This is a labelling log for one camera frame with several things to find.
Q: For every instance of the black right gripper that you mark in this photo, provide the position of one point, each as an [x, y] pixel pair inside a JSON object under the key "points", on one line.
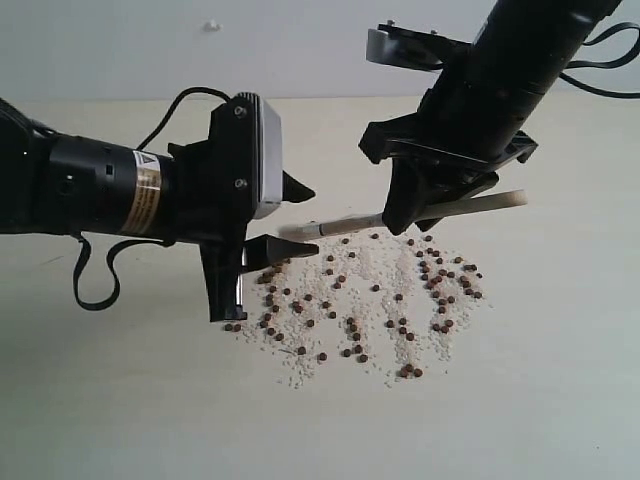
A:
{"points": [[468, 128]]}

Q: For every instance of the white paint brush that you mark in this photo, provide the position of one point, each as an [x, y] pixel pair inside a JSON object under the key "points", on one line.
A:
{"points": [[337, 227]]}

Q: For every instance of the scattered rice and brown pellets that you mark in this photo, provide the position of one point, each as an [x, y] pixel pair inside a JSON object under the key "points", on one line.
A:
{"points": [[389, 305]]}

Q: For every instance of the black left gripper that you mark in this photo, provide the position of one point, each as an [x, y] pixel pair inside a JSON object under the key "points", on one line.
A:
{"points": [[215, 199]]}

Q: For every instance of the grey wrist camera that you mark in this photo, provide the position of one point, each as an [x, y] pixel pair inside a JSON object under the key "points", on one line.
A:
{"points": [[269, 156], [391, 45]]}

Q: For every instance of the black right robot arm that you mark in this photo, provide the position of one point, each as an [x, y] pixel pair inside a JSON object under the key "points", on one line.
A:
{"points": [[526, 45]]}

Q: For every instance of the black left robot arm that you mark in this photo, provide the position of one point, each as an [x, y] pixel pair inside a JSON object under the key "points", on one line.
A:
{"points": [[58, 184]]}

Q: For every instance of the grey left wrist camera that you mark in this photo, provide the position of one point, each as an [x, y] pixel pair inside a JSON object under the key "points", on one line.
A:
{"points": [[269, 156]]}

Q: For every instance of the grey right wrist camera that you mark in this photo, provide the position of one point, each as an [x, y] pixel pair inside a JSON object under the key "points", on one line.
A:
{"points": [[391, 45]]}

